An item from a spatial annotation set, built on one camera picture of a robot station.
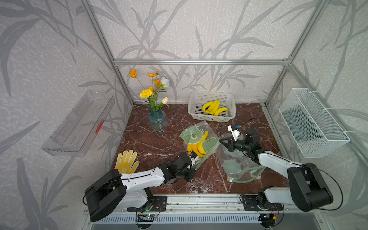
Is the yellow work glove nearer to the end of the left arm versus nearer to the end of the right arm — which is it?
the end of the left arm

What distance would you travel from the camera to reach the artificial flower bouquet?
2.77 feet

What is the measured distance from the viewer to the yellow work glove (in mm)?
867
